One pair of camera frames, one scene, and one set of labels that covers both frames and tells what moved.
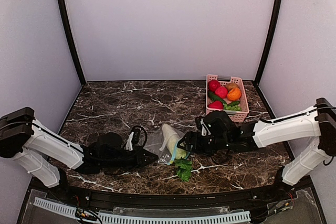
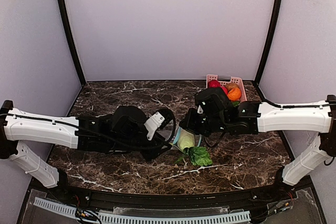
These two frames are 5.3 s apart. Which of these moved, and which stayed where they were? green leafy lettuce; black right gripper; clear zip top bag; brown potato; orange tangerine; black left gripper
Moved: green leafy lettuce; black right gripper; clear zip top bag; black left gripper
Stayed: orange tangerine; brown potato
